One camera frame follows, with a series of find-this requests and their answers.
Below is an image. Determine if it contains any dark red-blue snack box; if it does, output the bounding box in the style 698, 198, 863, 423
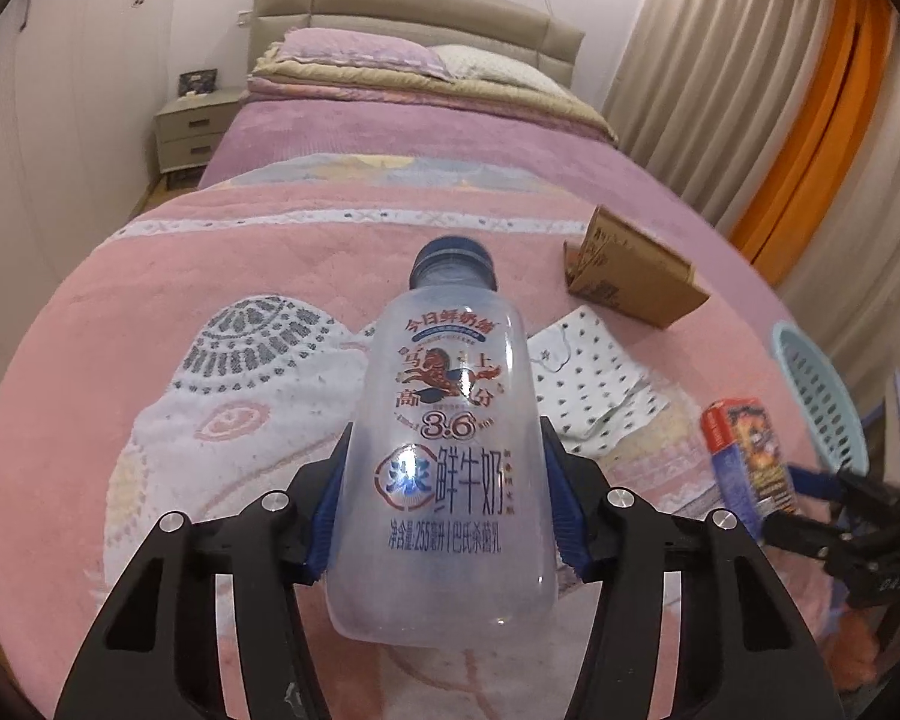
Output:
701, 398, 798, 541

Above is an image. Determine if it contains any clear plastic milk bottle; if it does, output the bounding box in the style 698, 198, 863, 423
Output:
325, 236, 557, 647

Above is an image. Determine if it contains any person's hand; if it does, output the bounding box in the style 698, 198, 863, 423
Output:
824, 608, 900, 692

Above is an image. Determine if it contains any light blue plastic basket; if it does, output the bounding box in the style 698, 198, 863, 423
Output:
772, 322, 870, 476

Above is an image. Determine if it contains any white dotted paper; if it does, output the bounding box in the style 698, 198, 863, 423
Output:
528, 307, 670, 460

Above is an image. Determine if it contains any brown cardboard piece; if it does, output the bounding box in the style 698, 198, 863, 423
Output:
564, 206, 710, 328

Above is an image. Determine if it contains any orange curtain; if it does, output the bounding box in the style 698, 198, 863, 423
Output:
730, 0, 894, 286

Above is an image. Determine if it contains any beige curtain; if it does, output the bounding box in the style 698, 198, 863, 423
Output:
605, 0, 900, 410

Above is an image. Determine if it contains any beige nightstand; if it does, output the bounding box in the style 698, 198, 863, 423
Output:
154, 88, 245, 176

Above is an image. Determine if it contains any purple bedspread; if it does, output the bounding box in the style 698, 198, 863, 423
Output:
201, 99, 792, 330

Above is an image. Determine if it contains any white dotted pillow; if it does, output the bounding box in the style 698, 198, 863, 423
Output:
432, 44, 571, 98

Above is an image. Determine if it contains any white built-in wardrobe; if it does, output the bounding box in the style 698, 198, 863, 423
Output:
0, 0, 173, 383

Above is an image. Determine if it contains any beige padded headboard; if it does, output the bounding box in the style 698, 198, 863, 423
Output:
247, 0, 583, 88

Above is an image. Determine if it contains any purple pillow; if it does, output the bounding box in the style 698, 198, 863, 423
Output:
276, 28, 452, 82

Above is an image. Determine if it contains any small photo frame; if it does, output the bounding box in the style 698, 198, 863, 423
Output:
176, 68, 217, 98

